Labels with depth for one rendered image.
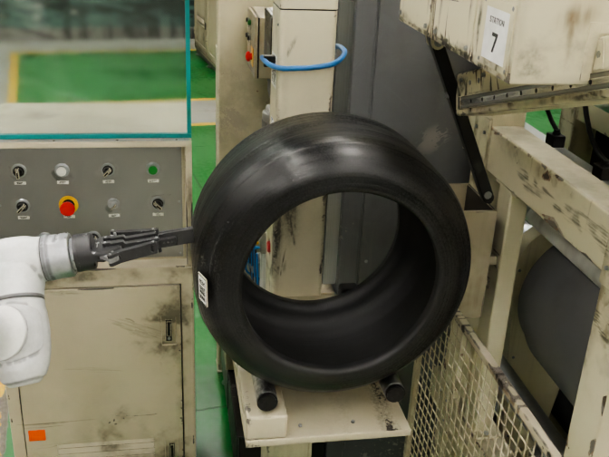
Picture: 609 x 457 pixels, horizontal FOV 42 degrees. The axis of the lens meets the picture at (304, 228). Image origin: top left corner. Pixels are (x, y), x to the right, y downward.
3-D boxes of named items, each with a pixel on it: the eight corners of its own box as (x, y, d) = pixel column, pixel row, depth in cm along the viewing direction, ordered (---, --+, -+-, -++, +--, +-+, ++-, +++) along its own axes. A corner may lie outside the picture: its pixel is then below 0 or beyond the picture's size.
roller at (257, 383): (262, 319, 197) (248, 330, 198) (251, 308, 195) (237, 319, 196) (282, 403, 166) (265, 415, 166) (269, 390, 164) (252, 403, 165)
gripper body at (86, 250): (68, 246, 151) (116, 238, 152) (72, 228, 158) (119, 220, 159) (76, 279, 154) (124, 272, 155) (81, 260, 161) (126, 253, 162)
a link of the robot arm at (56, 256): (43, 228, 158) (72, 223, 158) (53, 267, 161) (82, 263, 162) (36, 247, 149) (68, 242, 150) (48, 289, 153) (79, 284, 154)
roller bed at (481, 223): (404, 284, 218) (415, 183, 206) (455, 282, 220) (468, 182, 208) (426, 320, 200) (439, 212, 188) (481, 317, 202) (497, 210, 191)
